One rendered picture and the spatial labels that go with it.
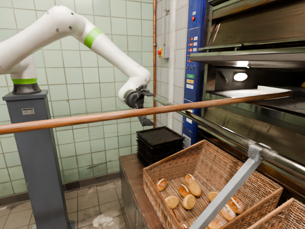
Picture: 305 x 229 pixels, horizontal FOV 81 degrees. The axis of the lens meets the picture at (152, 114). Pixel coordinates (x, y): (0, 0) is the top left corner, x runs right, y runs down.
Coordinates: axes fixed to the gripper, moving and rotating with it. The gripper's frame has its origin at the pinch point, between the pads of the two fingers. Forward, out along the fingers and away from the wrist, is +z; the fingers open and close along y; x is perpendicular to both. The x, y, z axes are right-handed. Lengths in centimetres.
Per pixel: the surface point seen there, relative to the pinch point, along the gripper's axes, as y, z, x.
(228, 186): 13.0, 36.4, -7.8
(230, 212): 56, 13, -39
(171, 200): 55, -6, -15
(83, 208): 120, -90, 35
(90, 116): -0.2, 1.7, 23.2
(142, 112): 0.5, 1.8, 3.7
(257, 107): 3, 7, -54
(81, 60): -19, -124, 20
